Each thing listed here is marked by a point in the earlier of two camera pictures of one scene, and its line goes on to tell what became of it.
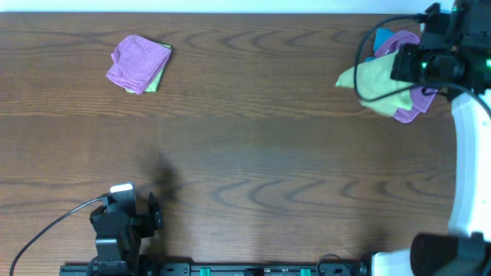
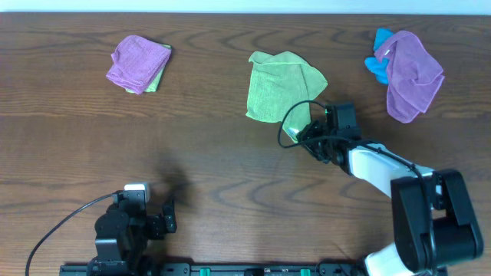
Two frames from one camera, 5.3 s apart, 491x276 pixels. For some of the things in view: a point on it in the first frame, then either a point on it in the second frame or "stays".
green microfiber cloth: x=372 y=81 -> x=281 y=87
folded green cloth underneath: x=156 y=85 stays
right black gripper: x=403 y=70 -> x=305 y=136
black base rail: x=217 y=269 stays
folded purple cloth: x=137 y=60 stays
